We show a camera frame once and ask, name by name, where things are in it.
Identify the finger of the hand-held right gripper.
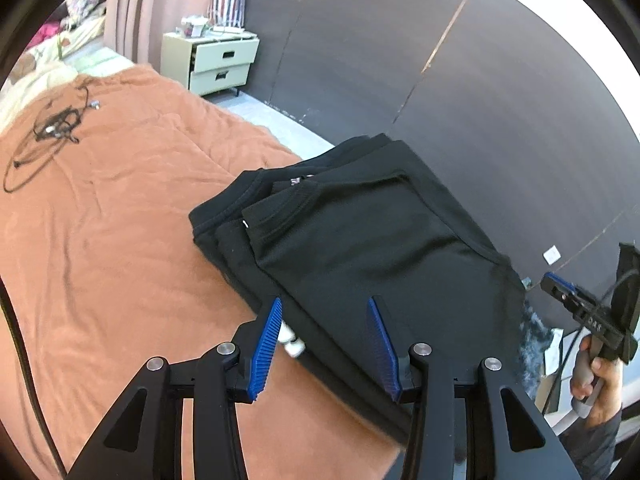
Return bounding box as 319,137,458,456
540,272,577,307

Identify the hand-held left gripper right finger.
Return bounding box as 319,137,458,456
366,296,583,480

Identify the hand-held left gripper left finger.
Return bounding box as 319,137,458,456
65,297,284,480

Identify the black t-shirt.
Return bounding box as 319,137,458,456
241,170,527,448

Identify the person's right forearm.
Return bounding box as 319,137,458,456
560,405,626,480

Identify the stack of folded dark clothes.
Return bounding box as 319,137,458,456
189,133,501,361

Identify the pile of patterned clothes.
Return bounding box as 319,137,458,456
65,0,111,21

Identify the person's right hand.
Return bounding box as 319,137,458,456
570,335,623,429

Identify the white plastic piece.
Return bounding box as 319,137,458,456
277,320,306,358

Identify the grey fluffy rug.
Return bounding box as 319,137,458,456
517,300,568,378

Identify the brown blanket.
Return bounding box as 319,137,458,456
0,62,406,480

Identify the pale two-drawer nightstand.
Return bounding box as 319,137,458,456
161,30,261,98

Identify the white power strip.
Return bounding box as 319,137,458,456
211,25,257,39

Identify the small white device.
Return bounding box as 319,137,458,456
178,15,208,37

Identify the cream duvet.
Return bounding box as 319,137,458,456
0,62,81,133

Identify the pale bear print bedding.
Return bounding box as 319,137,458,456
20,20,136,81

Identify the pink curtain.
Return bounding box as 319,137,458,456
102,0,238,78

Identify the pink cloth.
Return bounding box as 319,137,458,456
32,22,61,48

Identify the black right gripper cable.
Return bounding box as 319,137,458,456
542,269,640,413

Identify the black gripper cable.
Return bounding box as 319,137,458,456
0,277,71,480
542,269,640,413

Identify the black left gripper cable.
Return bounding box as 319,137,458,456
0,277,71,480

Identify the black tangled cable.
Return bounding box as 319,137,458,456
2,85,103,193

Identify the striped bag with red handles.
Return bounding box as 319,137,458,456
207,0,248,28

